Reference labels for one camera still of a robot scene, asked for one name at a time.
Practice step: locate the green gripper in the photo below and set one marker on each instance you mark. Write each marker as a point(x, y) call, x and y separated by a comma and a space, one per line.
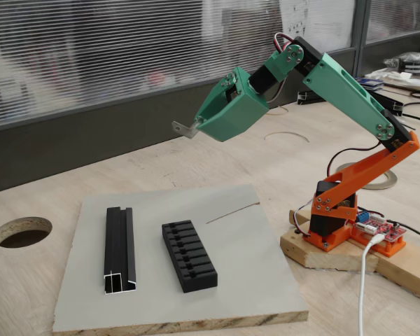
point(235, 113)

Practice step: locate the grey chipboard panel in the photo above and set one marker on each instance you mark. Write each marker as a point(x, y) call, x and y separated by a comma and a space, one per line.
point(252, 273)

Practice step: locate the long black background profile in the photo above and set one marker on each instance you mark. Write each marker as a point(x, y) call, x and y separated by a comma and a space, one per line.
point(388, 101)

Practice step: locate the small grey metal bracket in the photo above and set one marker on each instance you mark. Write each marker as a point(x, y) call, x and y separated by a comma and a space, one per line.
point(185, 130)

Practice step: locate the black device in plastic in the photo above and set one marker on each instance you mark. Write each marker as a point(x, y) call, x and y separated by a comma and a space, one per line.
point(411, 63)

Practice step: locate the black aluminium profile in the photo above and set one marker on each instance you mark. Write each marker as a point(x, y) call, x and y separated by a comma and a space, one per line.
point(119, 252)

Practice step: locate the long wooden plank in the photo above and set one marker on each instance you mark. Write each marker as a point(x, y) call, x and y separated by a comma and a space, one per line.
point(413, 276)

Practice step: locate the short black background profile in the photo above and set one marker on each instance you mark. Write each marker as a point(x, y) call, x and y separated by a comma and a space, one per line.
point(309, 98)

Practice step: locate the paper sheet on window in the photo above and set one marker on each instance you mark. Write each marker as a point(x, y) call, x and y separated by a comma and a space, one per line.
point(318, 17)

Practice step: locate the white flat round object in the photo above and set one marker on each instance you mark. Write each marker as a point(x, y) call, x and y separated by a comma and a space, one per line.
point(413, 83)

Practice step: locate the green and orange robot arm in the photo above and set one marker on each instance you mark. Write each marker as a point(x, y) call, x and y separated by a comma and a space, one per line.
point(346, 87)

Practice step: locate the wooden base block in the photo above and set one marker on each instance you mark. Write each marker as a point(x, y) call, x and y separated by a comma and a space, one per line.
point(336, 259)

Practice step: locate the black slotted holder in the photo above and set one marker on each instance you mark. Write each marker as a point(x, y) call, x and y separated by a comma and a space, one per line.
point(192, 259)

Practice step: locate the red controller board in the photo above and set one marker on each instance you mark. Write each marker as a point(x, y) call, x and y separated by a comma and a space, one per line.
point(381, 227)

